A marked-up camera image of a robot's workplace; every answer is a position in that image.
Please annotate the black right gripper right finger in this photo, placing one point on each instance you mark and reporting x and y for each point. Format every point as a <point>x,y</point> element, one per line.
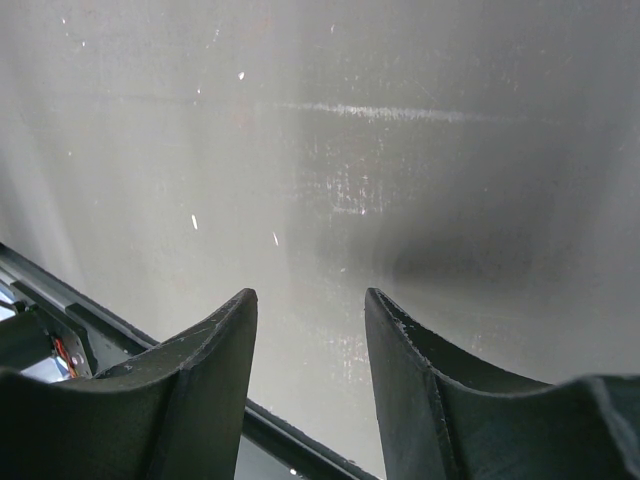
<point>444,413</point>

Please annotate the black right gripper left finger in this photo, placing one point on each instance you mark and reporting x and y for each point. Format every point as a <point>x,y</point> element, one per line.
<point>206,369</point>

